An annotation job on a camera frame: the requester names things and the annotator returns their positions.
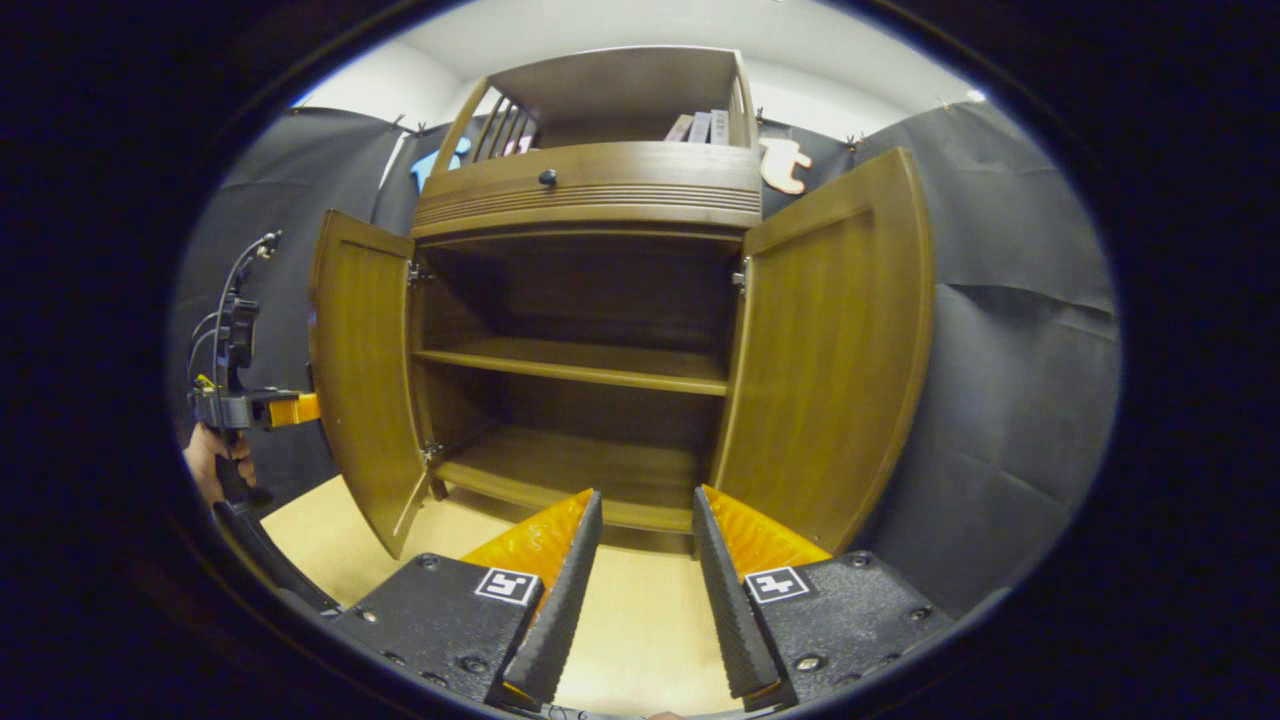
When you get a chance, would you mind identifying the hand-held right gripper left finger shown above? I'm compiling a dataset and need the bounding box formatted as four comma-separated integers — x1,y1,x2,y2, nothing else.
330,488,604,713

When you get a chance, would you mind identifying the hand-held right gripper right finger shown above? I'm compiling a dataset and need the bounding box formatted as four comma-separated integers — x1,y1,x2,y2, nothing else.
692,485,956,713

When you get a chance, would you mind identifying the wooden cabinet door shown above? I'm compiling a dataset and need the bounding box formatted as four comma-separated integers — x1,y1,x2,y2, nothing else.
308,208,434,559
710,148,936,557

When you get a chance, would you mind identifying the wooden double-door shoe cabinet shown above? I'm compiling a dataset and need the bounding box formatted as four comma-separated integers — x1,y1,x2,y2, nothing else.
308,45,936,561

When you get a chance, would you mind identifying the wooden inner cabinet shelf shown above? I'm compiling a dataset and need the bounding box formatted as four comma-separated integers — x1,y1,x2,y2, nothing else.
413,337,730,397

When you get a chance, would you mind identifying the wooden cabinet drawer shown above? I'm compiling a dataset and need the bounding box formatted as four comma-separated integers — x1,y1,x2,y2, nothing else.
412,141,764,239

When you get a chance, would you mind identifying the black backdrop cloth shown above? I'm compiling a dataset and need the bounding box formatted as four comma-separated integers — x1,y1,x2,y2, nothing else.
168,98,1123,617

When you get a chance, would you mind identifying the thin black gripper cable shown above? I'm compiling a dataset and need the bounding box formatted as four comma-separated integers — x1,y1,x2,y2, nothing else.
188,230,284,393

